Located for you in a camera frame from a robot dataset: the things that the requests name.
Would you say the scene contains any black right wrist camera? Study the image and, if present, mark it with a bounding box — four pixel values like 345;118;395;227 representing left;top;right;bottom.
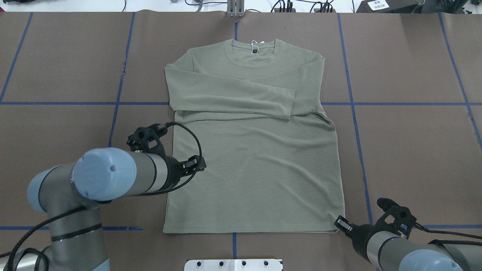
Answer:
375;198;417;239

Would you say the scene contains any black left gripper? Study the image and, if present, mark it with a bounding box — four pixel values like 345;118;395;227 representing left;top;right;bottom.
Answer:
164;155;206;190

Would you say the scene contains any black box with label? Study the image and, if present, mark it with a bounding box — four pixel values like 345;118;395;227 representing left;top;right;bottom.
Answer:
356;0;425;14

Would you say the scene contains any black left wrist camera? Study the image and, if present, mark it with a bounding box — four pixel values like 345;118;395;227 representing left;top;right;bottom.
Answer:
126;123;168;158

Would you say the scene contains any olive green long-sleeve shirt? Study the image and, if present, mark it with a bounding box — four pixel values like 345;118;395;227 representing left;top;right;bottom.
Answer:
163;39;345;234

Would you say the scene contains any white shirt neck tag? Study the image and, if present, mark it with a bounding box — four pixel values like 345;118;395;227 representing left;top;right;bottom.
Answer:
251;40;259;54

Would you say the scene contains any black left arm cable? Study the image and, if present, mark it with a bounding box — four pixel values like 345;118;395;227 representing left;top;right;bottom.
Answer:
0;121;203;271

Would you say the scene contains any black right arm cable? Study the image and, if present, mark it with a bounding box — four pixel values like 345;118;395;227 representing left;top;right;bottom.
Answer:
412;222;482;249

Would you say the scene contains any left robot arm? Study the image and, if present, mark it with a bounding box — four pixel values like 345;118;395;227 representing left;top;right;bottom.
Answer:
1;148;206;271

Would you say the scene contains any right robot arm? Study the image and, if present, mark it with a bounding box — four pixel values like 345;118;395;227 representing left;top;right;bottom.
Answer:
334;216;482;271

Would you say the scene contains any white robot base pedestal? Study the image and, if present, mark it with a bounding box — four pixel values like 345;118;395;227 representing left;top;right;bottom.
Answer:
184;259;284;271

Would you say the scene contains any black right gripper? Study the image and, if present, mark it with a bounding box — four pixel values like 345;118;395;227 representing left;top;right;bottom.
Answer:
334;215;380;260

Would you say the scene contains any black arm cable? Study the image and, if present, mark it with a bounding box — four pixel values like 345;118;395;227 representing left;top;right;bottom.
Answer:
0;121;203;271
412;222;482;249

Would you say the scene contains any aluminium frame post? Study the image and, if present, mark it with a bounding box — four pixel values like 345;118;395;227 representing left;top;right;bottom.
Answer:
226;0;246;18

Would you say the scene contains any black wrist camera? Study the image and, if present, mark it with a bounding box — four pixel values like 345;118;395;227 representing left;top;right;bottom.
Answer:
375;198;417;239
126;123;168;158

